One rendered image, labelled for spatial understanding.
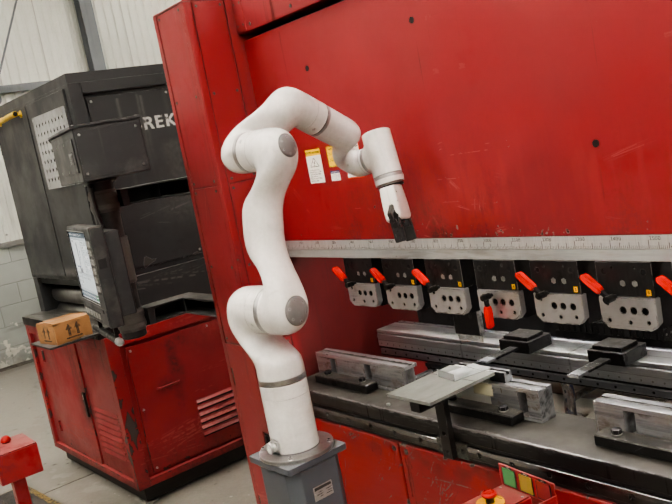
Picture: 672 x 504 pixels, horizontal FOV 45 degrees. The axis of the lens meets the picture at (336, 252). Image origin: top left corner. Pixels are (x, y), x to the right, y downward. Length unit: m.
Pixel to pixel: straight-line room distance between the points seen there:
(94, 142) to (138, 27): 7.16
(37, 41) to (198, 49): 6.67
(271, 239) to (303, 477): 0.58
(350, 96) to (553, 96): 0.77
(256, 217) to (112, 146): 1.08
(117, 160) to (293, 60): 0.70
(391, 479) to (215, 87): 1.47
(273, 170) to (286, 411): 0.58
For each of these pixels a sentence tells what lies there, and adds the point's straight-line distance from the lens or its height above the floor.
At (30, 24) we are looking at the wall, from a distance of 9.55.
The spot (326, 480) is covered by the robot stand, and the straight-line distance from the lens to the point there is 2.07.
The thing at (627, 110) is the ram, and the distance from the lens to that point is 1.93.
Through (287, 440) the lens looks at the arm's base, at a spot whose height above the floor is 1.05.
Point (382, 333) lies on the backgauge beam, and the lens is 3.17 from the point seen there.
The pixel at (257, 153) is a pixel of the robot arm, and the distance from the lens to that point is 1.94.
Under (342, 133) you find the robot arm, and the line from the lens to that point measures 2.16.
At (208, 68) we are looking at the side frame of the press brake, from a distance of 2.95.
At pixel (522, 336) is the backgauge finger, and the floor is 1.03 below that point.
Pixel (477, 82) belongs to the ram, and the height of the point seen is 1.81.
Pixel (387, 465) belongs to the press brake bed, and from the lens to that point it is 2.74.
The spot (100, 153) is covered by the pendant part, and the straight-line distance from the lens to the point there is 2.92.
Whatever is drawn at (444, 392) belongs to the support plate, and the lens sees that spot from 2.31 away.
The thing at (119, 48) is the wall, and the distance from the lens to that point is 9.88.
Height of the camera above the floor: 1.75
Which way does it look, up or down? 8 degrees down
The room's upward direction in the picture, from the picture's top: 11 degrees counter-clockwise
